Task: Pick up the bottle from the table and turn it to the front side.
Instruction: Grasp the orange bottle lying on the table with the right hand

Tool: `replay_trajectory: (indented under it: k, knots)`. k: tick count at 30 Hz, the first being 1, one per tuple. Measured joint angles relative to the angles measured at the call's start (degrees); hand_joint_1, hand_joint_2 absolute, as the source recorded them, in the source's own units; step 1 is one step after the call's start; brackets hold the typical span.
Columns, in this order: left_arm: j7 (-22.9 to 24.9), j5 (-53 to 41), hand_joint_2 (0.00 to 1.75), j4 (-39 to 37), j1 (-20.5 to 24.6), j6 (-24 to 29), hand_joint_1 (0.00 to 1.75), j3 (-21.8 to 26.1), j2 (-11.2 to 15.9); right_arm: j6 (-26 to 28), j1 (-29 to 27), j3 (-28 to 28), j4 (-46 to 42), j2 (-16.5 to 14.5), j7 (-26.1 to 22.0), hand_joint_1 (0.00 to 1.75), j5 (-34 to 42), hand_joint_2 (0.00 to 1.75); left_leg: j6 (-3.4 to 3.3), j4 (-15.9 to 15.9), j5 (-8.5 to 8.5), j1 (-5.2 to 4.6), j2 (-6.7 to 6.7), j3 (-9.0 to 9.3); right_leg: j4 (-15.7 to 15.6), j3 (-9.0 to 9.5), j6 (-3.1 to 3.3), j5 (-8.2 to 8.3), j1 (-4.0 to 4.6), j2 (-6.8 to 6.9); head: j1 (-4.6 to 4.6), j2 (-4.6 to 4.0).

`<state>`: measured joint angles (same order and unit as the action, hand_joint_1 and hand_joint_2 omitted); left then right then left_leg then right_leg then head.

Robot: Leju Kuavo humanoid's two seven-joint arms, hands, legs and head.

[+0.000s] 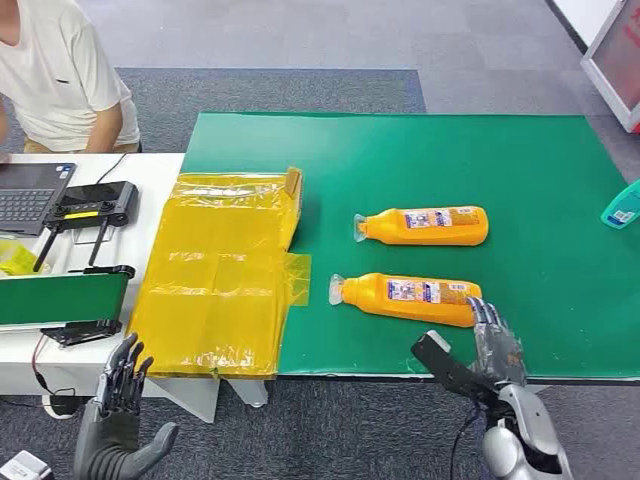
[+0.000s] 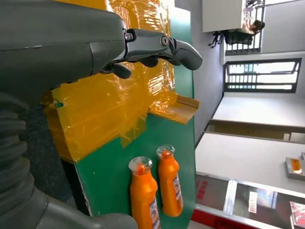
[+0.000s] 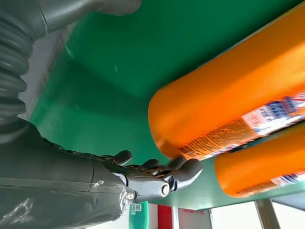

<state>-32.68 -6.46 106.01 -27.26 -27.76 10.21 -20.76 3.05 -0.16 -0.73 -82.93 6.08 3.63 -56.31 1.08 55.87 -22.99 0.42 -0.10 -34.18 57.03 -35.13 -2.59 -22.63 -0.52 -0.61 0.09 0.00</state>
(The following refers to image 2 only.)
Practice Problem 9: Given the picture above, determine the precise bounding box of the orange plastic bottle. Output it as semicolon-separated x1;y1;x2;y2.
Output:
156;144;184;218
128;156;160;229

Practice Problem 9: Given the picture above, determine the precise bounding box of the yellow plastic sheet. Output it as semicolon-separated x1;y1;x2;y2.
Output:
40;0;200;164

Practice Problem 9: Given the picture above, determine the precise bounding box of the green table mat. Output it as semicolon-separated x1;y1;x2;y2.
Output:
75;6;197;229

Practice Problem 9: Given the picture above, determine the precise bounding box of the white desk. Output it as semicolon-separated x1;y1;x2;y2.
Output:
203;0;246;33

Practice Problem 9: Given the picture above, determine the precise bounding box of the person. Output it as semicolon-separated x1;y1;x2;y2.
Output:
241;19;266;35

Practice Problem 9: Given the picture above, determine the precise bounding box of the brown wooden partition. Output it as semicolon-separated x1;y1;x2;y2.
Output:
203;118;305;142

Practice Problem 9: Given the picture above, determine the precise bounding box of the grey metal tray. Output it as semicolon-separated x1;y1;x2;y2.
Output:
285;152;305;182

